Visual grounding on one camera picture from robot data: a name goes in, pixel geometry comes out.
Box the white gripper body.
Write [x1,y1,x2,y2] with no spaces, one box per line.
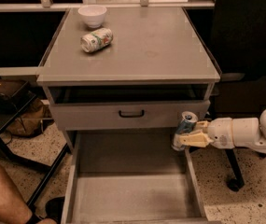
[207,118,234,149]

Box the blue silver redbull can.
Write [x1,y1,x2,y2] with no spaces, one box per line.
[171,110,200,152]

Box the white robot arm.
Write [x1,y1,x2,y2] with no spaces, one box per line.
[172,109,266,154]

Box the open grey middle drawer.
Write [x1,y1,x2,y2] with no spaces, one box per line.
[62,129,221,224]

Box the grey drawer cabinet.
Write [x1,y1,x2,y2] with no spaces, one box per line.
[35,6,221,224]

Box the closed top drawer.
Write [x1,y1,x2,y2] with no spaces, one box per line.
[50,101,210,131]

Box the lying green white can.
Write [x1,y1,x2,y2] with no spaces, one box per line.
[80,28,113,53]

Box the black office chair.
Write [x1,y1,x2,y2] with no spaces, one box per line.
[185,0,266,191]

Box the white bowl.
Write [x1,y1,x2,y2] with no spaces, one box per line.
[78,5,107,28]

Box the black shoe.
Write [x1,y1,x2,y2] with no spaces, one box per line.
[45,197,64,224]

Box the brown bag on floor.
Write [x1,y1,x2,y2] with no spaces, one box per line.
[7,98,53,137]

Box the black side table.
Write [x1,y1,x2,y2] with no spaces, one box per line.
[0,82,69,210]

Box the black drawer handle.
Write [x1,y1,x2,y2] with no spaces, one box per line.
[119,110,145,119]

